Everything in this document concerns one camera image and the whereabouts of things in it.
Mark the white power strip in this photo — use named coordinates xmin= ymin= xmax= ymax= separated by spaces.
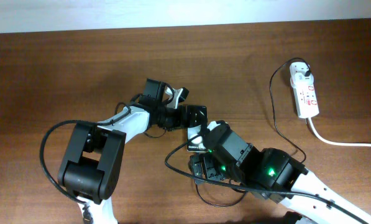
xmin=290 ymin=62 xmax=319 ymax=119

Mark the white power strip cord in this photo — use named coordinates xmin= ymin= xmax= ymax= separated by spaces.
xmin=306 ymin=117 xmax=371 ymax=149

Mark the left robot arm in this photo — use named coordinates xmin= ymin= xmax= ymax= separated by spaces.
xmin=58 ymin=79 xmax=207 ymax=223

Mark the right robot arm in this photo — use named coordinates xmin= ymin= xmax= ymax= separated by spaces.
xmin=187 ymin=121 xmax=371 ymax=223

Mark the black charger cable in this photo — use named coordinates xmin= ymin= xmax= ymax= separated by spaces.
xmin=193 ymin=57 xmax=313 ymax=208

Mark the black smartphone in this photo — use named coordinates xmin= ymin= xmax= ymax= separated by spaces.
xmin=186 ymin=124 xmax=208 ymax=153

